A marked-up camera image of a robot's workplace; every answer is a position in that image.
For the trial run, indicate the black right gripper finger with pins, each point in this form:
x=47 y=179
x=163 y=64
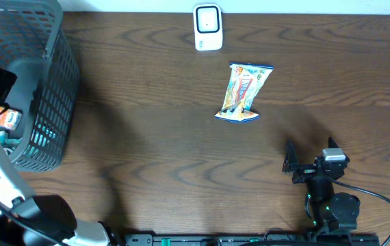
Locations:
x=291 y=161
x=332 y=143

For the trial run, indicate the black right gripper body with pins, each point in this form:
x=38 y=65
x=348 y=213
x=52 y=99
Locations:
x=305 y=172

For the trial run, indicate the yellow blue snack bag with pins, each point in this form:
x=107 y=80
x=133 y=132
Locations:
x=245 y=82

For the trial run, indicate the orange juice carton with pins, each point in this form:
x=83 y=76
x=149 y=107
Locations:
x=9 y=118

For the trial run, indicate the green tissue pack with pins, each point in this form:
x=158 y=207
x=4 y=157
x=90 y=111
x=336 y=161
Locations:
x=9 y=144

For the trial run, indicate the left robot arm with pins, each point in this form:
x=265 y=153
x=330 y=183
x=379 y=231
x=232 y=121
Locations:
x=30 y=219

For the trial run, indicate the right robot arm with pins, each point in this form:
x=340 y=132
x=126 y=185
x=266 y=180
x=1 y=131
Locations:
x=333 y=213

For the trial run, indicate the white barcode scanner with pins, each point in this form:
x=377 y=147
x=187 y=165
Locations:
x=208 y=32

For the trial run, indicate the grey plastic mesh basket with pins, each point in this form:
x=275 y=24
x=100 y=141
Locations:
x=34 y=48

